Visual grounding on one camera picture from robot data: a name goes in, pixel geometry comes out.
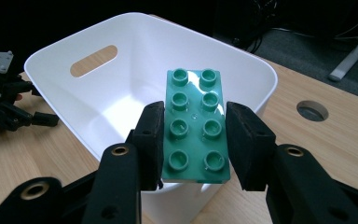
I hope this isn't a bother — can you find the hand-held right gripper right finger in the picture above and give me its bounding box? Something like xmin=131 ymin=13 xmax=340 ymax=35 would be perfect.
xmin=226 ymin=101 xmax=358 ymax=224

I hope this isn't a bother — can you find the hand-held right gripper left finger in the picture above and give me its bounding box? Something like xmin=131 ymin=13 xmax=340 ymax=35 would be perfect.
xmin=82 ymin=101 xmax=166 ymax=224

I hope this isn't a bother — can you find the long teal toy brick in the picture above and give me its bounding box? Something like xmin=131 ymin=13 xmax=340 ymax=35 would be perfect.
xmin=161 ymin=68 xmax=231 ymax=185

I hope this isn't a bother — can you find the white plastic bin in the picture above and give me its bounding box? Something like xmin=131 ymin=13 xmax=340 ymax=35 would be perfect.
xmin=23 ymin=12 xmax=279 ymax=224

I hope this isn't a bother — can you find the white metal stand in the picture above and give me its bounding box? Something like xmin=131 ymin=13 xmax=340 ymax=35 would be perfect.
xmin=328 ymin=18 xmax=358 ymax=82

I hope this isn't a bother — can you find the bundle of black cables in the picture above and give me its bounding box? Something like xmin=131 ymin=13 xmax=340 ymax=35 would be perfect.
xmin=229 ymin=0 xmax=281 ymax=54

